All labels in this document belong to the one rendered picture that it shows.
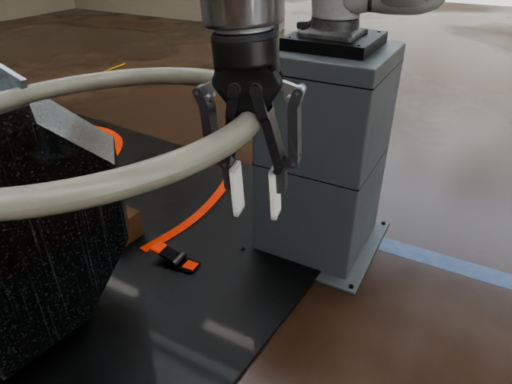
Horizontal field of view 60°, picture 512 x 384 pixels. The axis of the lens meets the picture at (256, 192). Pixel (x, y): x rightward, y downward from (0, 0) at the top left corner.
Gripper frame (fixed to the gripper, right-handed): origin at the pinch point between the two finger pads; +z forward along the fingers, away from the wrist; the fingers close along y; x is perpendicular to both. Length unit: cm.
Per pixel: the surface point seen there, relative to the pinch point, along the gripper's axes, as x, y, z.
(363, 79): -82, -9, 5
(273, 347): -48, 13, 82
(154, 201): -114, 88, 72
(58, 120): -42, 66, 7
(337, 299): -74, -4, 82
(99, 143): -53, 63, 17
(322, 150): -85, 3, 29
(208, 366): -34, 30, 80
